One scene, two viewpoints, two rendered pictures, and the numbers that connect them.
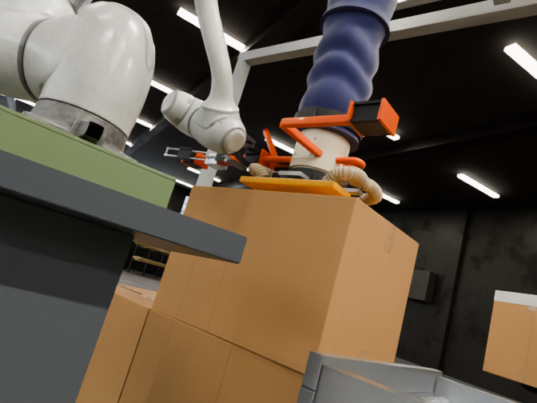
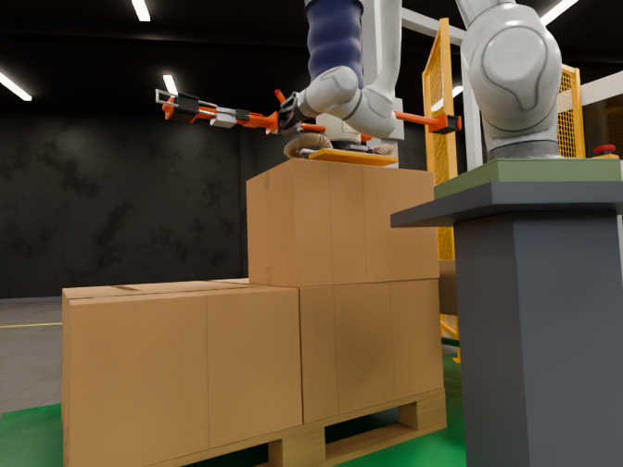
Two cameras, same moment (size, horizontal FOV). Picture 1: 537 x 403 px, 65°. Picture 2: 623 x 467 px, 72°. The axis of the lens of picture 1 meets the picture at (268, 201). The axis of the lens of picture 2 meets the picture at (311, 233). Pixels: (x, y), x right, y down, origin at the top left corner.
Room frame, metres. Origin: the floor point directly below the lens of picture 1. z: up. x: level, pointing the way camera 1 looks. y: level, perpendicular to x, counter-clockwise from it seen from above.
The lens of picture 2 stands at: (0.90, 1.47, 0.62)
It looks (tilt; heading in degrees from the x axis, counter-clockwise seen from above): 4 degrees up; 287
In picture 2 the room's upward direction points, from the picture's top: 2 degrees counter-clockwise
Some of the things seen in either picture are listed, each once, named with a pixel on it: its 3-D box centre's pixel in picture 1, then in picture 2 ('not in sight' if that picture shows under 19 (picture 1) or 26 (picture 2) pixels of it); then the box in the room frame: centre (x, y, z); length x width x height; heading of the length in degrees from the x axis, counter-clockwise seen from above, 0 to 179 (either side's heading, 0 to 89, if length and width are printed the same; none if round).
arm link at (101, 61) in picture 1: (102, 66); (517, 104); (0.71, 0.36, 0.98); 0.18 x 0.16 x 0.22; 80
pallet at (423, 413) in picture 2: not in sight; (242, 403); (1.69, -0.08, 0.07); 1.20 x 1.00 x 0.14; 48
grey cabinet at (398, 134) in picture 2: not in sight; (390, 118); (1.21, -1.55, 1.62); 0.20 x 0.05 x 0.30; 48
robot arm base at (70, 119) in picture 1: (80, 135); (528, 161); (0.69, 0.34, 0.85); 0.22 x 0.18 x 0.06; 35
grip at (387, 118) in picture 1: (372, 118); (444, 124); (0.87, -0.17, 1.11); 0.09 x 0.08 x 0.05; 139
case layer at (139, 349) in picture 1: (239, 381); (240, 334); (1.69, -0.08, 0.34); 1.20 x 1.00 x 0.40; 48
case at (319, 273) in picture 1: (283, 276); (340, 228); (1.27, -0.11, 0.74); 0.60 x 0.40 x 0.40; 47
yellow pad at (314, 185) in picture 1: (293, 182); (354, 154); (1.19, -0.05, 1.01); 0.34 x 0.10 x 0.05; 49
